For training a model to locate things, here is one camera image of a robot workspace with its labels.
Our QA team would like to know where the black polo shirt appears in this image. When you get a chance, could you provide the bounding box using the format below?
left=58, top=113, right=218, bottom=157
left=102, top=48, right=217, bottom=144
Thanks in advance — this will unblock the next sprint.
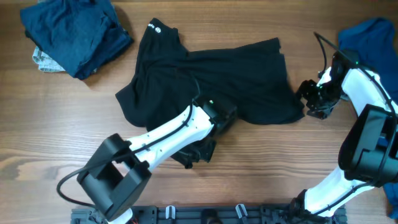
left=116, top=19, right=304, bottom=131

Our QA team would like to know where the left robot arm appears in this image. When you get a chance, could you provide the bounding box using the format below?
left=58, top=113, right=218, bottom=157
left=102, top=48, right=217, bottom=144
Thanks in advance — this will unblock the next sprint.
left=77, top=95, right=237, bottom=223

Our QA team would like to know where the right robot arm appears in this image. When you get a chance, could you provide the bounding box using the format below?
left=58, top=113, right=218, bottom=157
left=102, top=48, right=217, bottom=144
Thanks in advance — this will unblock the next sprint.
left=289, top=50, right=397, bottom=220

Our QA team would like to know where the bright blue shirt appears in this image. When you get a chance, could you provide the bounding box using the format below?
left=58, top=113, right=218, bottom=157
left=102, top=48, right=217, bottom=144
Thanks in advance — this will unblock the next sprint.
left=337, top=17, right=398, bottom=220

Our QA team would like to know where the folded dark blue garment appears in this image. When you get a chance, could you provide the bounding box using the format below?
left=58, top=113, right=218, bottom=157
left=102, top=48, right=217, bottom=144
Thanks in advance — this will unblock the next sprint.
left=20, top=0, right=133, bottom=80

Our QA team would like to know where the white patterned folded cloth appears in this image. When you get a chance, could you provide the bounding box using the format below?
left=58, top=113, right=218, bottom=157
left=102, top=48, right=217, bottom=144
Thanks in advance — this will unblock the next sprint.
left=32, top=46, right=65, bottom=72

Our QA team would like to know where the left black cable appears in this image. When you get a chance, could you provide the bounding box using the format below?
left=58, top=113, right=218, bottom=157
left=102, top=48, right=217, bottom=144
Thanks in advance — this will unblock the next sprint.
left=56, top=77, right=203, bottom=209

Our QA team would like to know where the black cable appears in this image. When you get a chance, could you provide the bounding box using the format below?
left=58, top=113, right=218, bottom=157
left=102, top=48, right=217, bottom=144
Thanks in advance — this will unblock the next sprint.
left=313, top=31, right=398, bottom=216
left=56, top=77, right=203, bottom=209

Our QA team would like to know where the right black cable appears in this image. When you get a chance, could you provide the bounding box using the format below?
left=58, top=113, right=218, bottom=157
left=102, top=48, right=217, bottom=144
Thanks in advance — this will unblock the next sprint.
left=313, top=31, right=398, bottom=216

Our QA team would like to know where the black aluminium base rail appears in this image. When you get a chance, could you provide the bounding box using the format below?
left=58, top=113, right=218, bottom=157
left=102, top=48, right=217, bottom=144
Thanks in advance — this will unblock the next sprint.
left=70, top=202, right=348, bottom=224

